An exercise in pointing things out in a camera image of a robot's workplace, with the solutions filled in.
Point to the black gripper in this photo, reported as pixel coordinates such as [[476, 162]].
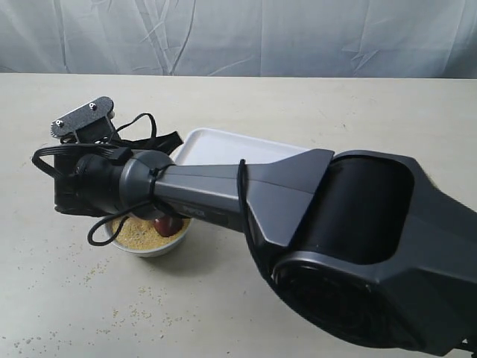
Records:
[[66, 194]]

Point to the dark brown wooden spoon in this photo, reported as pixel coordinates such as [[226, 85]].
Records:
[[167, 226]]

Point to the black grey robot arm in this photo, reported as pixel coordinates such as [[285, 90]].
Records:
[[361, 244]]

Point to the brown granular powder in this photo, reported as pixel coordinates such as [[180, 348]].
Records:
[[141, 235]]

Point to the white ceramic bowl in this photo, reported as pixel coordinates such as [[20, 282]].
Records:
[[154, 252]]

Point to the white rectangular plastic tray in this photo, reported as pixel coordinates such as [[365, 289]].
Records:
[[207, 146]]

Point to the white wrinkled backdrop curtain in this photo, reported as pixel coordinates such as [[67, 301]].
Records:
[[345, 39]]

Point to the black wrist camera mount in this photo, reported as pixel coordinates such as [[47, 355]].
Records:
[[90, 123]]

